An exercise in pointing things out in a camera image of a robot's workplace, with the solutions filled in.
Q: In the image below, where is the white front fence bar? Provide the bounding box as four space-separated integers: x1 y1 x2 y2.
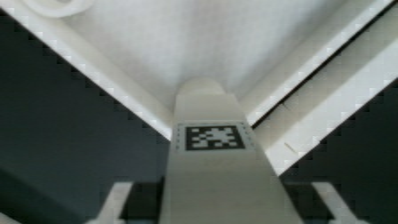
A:
256 39 398 175

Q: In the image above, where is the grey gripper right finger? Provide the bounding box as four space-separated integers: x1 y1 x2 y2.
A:
311 182 371 224

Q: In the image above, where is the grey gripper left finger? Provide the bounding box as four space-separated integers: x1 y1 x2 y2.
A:
83 182 133 224

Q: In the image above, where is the white desk top tray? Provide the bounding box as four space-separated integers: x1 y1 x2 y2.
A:
0 0 394 134

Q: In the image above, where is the white desk leg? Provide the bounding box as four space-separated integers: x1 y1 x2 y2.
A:
158 78 303 224

